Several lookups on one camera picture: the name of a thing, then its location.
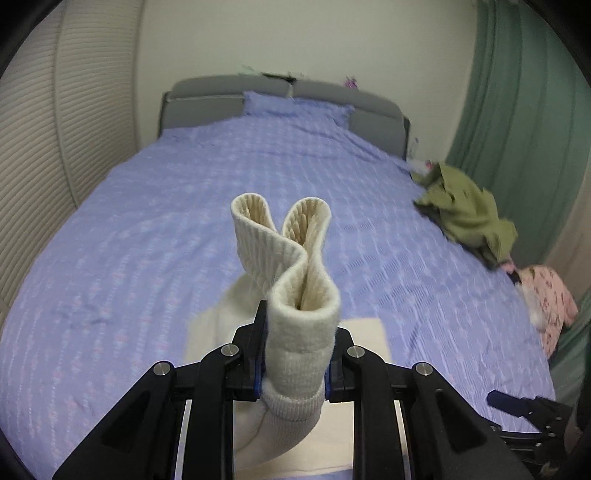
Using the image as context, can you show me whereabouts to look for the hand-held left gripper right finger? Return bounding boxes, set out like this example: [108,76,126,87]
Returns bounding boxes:
[323,325,539,480]

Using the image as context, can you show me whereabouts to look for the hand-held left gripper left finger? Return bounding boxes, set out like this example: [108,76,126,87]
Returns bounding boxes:
[52,300,269,480]

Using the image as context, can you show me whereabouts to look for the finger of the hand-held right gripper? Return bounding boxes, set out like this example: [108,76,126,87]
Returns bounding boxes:
[487,390,536,418]

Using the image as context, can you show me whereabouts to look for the cream knit pants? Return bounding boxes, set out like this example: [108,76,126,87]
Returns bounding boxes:
[185,194,393,474]

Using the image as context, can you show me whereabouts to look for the narrow green curtain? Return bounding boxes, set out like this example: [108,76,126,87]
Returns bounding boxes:
[549,295,591,398]

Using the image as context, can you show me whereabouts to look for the pink patterned garment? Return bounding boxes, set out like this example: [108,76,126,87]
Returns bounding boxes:
[505,264,579,358]

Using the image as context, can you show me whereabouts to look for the bed with purple duvet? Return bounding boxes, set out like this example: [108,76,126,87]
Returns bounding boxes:
[0,90,557,480]

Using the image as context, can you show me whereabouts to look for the beige curtain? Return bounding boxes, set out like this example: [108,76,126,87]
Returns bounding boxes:
[545,194,591,296]

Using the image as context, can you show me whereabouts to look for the olive green garment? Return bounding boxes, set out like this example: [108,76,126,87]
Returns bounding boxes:
[412,161,518,269]

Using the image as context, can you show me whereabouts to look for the purple patterned pillow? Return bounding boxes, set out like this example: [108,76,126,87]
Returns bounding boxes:
[242,91,356,127]

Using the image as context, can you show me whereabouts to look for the grey upholstered headboard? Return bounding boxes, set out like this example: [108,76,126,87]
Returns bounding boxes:
[159,76,411,160]

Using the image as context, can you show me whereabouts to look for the wide green curtain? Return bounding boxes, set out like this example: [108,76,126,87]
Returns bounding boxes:
[445,0,591,268]

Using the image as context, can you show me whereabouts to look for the white ribbed wardrobe door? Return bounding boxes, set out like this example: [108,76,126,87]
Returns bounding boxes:
[55,0,144,204]
[0,0,79,315]

